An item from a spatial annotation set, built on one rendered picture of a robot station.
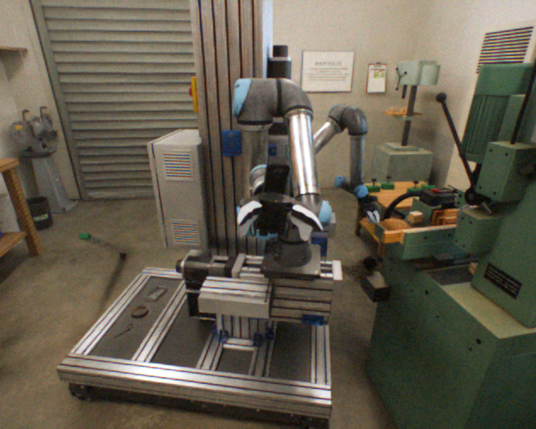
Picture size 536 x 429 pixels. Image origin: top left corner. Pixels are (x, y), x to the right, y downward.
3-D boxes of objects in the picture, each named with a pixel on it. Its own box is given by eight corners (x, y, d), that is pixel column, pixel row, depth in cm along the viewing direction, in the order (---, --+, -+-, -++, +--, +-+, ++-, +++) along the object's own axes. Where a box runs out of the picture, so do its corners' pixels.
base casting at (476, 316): (469, 248, 153) (473, 231, 149) (607, 337, 101) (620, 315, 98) (384, 258, 144) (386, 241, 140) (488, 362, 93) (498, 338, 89)
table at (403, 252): (475, 214, 157) (478, 203, 155) (534, 243, 130) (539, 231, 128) (362, 225, 146) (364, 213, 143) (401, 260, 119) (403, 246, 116)
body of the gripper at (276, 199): (289, 240, 67) (281, 216, 78) (296, 202, 63) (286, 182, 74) (253, 237, 65) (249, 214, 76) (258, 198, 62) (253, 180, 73)
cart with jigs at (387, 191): (412, 230, 326) (424, 168, 300) (447, 260, 275) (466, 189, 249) (350, 233, 318) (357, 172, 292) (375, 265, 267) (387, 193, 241)
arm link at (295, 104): (307, 94, 109) (325, 232, 94) (276, 94, 108) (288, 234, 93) (314, 69, 98) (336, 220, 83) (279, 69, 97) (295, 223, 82)
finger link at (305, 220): (326, 248, 61) (292, 229, 67) (333, 221, 59) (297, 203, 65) (316, 253, 59) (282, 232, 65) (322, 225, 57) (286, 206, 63)
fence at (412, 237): (535, 229, 129) (539, 216, 127) (538, 231, 127) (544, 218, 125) (402, 244, 118) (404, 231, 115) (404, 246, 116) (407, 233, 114)
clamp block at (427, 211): (436, 212, 152) (440, 194, 148) (457, 224, 140) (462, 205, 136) (408, 214, 149) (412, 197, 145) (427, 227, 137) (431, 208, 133)
